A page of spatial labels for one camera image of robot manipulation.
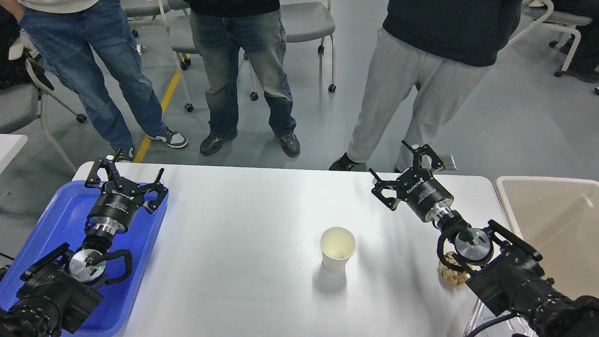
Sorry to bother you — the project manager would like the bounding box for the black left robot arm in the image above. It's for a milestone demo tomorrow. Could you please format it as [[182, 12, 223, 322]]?
[[1, 158, 168, 337]]

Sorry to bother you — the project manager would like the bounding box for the person in blue jeans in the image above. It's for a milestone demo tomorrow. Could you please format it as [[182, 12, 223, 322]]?
[[1, 0, 188, 162]]

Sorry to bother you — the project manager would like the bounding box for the white side table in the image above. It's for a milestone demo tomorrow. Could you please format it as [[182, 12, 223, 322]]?
[[0, 134, 28, 173]]

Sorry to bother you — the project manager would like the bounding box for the person in faded jeans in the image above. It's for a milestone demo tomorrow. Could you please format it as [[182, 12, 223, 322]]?
[[185, 0, 301, 158]]

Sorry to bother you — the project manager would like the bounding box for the crumpled brown paper ball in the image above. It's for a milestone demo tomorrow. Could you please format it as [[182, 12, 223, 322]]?
[[438, 251, 470, 286]]

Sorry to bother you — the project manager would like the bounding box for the grey chair top right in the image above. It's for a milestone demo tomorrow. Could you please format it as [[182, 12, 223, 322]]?
[[505, 0, 592, 77]]

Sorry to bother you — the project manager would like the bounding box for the grey chair centre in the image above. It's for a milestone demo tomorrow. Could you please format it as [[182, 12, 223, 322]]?
[[243, 0, 337, 102]]

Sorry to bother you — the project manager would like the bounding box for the white paper cup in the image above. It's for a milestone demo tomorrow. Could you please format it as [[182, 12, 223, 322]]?
[[320, 227, 357, 273]]

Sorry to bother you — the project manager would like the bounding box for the blue plastic tray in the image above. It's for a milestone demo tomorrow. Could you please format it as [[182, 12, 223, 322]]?
[[0, 181, 168, 337]]

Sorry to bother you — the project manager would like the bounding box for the grey chair behind legs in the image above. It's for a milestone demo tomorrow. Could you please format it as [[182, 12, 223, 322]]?
[[120, 0, 198, 112]]

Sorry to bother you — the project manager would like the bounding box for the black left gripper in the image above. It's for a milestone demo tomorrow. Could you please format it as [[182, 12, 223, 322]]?
[[85, 157, 169, 234]]

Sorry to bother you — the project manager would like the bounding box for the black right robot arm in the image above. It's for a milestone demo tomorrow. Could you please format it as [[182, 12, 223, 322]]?
[[372, 143, 599, 337]]

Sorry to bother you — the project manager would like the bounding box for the grey chair left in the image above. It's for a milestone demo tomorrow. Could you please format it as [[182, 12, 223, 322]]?
[[0, 31, 87, 172]]

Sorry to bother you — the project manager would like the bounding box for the aluminium foil tray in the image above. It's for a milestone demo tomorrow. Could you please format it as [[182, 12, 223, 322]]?
[[463, 300, 537, 337]]

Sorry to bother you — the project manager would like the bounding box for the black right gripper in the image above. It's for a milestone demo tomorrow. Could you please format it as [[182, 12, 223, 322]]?
[[368, 140, 454, 222]]

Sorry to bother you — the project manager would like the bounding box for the person in grey sweatpants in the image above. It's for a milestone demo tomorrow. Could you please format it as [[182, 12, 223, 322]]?
[[330, 0, 521, 171]]

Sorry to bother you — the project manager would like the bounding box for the beige plastic bin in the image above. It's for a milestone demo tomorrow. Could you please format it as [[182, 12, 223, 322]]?
[[496, 176, 599, 299]]

